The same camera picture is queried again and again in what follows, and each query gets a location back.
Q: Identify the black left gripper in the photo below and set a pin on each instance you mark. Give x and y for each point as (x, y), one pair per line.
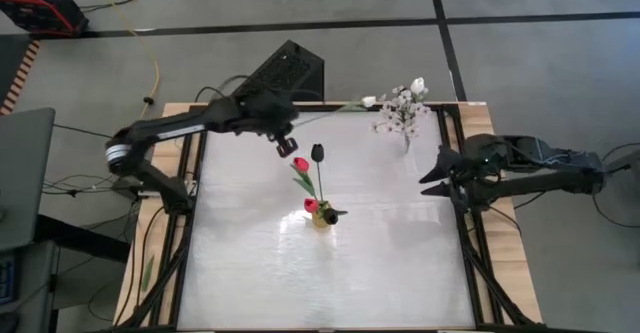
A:
(270, 115)

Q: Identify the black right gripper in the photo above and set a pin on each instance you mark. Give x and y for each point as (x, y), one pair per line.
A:
(472, 165)

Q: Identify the red artificial tulip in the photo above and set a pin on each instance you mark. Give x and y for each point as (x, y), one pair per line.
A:
(301, 164)
(311, 205)

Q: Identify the long-stemmed black flower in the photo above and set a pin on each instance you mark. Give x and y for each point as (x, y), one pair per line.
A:
(317, 152)

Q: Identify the white artificial tulip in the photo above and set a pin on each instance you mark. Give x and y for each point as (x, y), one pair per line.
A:
(369, 101)
(418, 85)

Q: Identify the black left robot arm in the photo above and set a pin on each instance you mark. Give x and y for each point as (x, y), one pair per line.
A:
(170, 125)

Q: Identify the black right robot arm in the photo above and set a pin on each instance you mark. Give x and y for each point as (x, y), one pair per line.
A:
(550, 160)

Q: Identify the clear glass vase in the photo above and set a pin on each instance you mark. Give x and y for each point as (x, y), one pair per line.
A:
(407, 145)

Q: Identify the yellow glass vase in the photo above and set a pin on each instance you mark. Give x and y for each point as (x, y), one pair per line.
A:
(320, 219)

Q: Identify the black perforated computer case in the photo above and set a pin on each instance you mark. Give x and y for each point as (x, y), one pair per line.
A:
(282, 68)

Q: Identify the short-stemmed black flower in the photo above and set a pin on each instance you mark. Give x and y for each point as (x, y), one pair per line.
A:
(330, 216)

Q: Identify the grey floor stand foot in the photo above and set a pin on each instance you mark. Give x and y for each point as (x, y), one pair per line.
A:
(625, 163)

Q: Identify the loose green leaf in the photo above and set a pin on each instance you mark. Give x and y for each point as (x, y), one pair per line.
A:
(148, 273)

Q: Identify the black orange striped floor mat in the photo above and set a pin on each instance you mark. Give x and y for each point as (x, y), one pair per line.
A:
(20, 75)

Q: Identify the grey monitor back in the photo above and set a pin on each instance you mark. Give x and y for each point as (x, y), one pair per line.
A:
(22, 173)

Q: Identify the red and black machine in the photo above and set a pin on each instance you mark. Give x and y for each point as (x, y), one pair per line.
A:
(35, 5)

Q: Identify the grey cabinet with keypad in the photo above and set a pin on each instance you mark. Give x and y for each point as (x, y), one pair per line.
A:
(20, 293)

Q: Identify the black aluminium table frame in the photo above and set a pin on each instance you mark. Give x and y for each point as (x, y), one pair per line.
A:
(462, 273)

